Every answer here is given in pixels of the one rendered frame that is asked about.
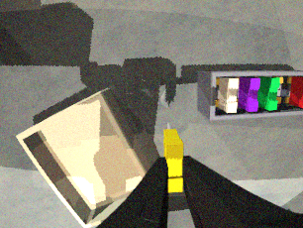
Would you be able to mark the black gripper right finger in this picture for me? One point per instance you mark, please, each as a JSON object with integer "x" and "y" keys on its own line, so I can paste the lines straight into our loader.
{"x": 216, "y": 202}

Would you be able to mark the cream open tray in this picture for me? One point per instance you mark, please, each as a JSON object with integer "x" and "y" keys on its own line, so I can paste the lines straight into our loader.
{"x": 89, "y": 155}

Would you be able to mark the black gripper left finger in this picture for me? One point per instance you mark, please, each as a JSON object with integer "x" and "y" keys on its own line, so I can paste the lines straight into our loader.
{"x": 146, "y": 207}

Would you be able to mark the green fuse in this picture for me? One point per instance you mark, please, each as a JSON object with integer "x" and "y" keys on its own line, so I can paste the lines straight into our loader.
{"x": 267, "y": 92}

